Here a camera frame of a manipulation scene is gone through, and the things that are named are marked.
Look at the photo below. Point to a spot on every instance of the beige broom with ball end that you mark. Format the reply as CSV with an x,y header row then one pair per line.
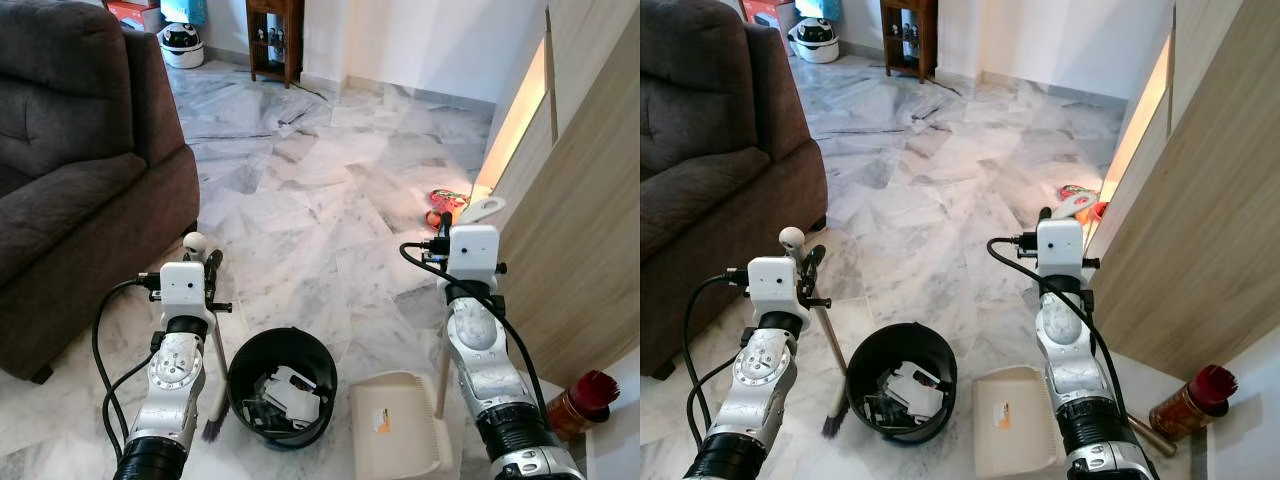
x,y
195,243
792,238

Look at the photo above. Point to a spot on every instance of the red orange floor item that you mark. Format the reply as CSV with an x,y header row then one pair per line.
x,y
1098,212
445,198

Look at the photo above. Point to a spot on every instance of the black round bucket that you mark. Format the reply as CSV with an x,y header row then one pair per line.
x,y
870,345
250,350

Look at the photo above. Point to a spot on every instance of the white paper trash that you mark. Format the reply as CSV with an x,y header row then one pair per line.
x,y
295,395
915,390

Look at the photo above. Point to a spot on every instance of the light wooden cabinet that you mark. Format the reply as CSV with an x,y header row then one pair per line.
x,y
1220,200
590,200

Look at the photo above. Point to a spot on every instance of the dark brown fabric sofa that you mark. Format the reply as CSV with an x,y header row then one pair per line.
x,y
80,150
720,150

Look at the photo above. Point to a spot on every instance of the dark wooden side table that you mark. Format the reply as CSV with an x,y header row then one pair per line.
x,y
293,30
927,25

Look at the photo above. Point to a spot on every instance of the red-lidded brown jar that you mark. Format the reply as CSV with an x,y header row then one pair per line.
x,y
590,390
1205,385

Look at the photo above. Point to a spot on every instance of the white round appliance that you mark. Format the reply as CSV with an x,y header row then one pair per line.
x,y
182,45
815,42

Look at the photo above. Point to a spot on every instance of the wooden stick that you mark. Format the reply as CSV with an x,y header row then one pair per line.
x,y
1152,436

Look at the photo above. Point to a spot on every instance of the red box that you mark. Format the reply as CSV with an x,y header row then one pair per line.
x,y
770,12
135,10

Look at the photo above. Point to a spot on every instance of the blue item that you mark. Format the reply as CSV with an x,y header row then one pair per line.
x,y
185,10
820,8

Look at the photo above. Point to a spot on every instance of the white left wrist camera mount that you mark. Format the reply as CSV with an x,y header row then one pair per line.
x,y
775,285
185,290

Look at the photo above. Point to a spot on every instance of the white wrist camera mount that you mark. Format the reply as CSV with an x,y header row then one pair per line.
x,y
473,255
185,290
1060,245
775,285

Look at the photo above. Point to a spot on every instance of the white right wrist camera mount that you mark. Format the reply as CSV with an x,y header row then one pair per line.
x,y
473,255
1060,245

